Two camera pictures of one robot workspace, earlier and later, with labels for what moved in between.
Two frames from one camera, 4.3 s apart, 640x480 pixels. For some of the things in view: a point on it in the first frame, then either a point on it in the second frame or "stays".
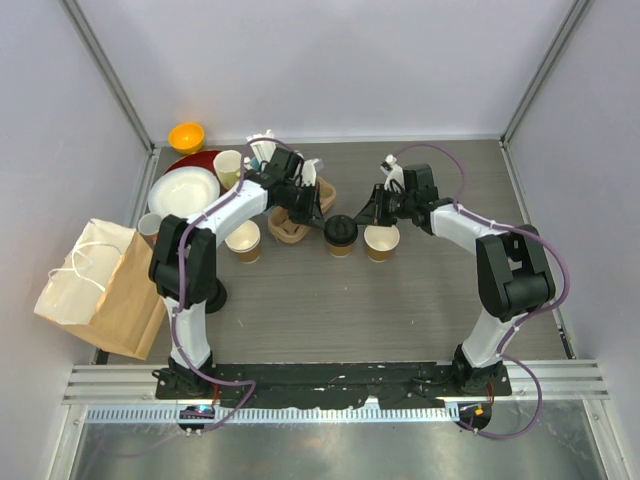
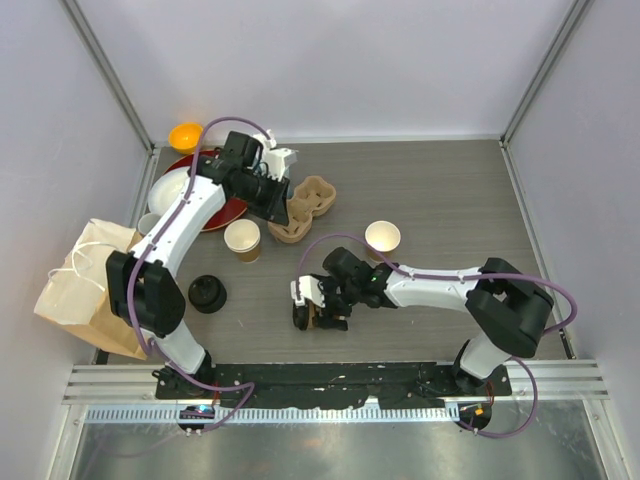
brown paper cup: (380, 240) stays
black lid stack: (217, 298) stays
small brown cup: (148, 224) stays
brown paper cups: (244, 239) stays
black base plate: (392, 385) stays
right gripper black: (373, 213) -> (328, 321)
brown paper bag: (103, 289) stays
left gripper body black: (299, 202) -> (263, 193)
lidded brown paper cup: (340, 232) -> (303, 316)
